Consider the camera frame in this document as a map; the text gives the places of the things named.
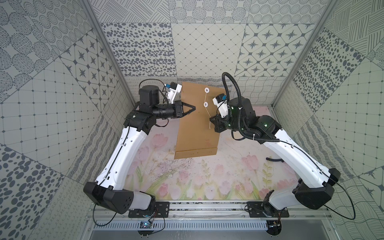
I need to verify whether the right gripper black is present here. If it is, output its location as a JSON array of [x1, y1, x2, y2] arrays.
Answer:
[[209, 113, 247, 134]]

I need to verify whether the brown kraft file bag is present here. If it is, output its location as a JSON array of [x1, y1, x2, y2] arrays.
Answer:
[[175, 82, 225, 159]]

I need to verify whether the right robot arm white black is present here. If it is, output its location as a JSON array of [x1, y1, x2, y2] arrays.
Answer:
[[210, 94, 341, 216]]

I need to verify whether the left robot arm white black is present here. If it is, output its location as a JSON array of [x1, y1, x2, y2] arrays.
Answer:
[[84, 82, 196, 216]]

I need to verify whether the floral table mat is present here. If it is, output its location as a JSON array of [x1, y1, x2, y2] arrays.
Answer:
[[124, 119, 299, 201]]

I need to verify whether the black corrugated cable conduit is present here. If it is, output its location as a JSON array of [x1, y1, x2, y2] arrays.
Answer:
[[221, 71, 281, 143]]

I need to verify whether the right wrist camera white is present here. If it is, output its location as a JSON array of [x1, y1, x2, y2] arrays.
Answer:
[[213, 94, 229, 119]]

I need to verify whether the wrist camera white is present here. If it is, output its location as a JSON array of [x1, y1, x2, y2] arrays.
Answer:
[[213, 94, 229, 119], [165, 82, 182, 104]]

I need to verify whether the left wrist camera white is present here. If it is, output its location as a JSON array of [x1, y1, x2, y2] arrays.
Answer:
[[165, 82, 182, 104]]

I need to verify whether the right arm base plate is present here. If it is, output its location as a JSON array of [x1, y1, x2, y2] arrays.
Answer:
[[244, 201, 290, 218]]

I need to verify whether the aluminium mounting rail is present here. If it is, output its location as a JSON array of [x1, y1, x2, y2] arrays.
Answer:
[[83, 200, 332, 224]]

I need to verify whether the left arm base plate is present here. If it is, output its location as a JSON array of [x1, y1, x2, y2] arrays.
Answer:
[[129, 201, 170, 219]]

